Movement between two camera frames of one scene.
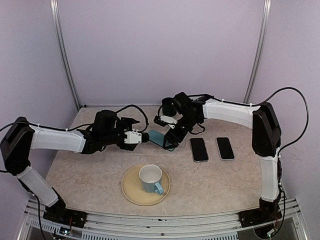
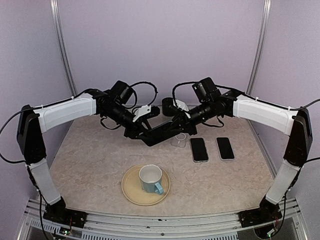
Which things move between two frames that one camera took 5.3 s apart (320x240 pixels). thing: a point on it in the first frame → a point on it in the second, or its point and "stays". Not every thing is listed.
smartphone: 225,148 stays
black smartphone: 199,149 stays
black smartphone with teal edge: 225,148 stays
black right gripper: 169,135 → 183,123
